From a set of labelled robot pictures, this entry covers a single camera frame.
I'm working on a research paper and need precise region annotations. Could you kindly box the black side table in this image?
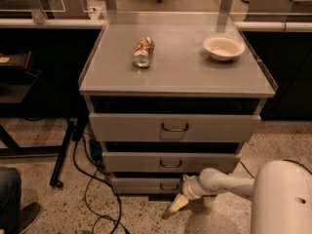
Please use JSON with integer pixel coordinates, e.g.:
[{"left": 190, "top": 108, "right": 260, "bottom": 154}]
[{"left": 0, "top": 52, "right": 74, "bottom": 188}]

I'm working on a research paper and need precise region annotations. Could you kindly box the grey drawer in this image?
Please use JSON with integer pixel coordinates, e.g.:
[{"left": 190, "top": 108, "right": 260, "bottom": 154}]
[
  {"left": 89, "top": 113, "right": 260, "bottom": 142},
  {"left": 102, "top": 152, "right": 240, "bottom": 173},
  {"left": 111, "top": 178, "right": 181, "bottom": 194}
]

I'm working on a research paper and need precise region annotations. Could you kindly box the black cable right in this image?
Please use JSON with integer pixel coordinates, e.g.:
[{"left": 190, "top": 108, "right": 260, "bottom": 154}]
[{"left": 239, "top": 159, "right": 312, "bottom": 179}]

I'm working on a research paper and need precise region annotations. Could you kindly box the crushed orange soda can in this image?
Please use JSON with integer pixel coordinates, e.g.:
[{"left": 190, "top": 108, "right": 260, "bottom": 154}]
[{"left": 133, "top": 36, "right": 155, "bottom": 68}]

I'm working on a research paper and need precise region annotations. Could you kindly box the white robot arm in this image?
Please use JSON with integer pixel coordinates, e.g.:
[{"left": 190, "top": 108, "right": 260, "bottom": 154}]
[{"left": 162, "top": 160, "right": 312, "bottom": 234}]

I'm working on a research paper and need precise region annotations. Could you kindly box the black cable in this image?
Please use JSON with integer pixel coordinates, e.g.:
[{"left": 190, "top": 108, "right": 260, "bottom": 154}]
[
  {"left": 239, "top": 159, "right": 312, "bottom": 179},
  {"left": 71, "top": 132, "right": 131, "bottom": 234}
]

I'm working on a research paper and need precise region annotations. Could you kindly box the white horizontal rail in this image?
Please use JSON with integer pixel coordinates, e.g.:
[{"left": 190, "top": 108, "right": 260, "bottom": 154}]
[{"left": 0, "top": 19, "right": 312, "bottom": 33}]

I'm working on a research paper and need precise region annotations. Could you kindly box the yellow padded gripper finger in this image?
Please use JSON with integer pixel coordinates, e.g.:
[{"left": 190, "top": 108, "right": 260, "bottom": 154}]
[{"left": 162, "top": 193, "right": 189, "bottom": 219}]

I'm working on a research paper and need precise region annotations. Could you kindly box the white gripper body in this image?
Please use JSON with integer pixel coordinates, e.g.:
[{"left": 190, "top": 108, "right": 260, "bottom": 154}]
[{"left": 182, "top": 175, "right": 205, "bottom": 200}]

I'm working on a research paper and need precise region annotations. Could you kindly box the white bowl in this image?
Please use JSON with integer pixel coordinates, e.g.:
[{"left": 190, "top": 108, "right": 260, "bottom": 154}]
[{"left": 203, "top": 35, "right": 246, "bottom": 61}]

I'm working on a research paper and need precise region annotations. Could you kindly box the person leg in jeans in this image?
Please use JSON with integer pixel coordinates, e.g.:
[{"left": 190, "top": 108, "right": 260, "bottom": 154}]
[{"left": 0, "top": 167, "right": 21, "bottom": 234}]

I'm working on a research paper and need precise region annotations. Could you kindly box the dark shoe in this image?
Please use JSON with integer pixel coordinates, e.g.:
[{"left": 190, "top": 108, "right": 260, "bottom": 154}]
[{"left": 18, "top": 202, "right": 41, "bottom": 234}]

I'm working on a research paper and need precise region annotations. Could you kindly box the black cable left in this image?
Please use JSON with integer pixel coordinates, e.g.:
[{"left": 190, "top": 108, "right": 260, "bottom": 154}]
[{"left": 71, "top": 132, "right": 131, "bottom": 234}]

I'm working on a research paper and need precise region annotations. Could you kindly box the grey drawer cabinet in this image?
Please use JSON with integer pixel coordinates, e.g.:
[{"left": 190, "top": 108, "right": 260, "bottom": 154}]
[{"left": 80, "top": 13, "right": 277, "bottom": 183}]

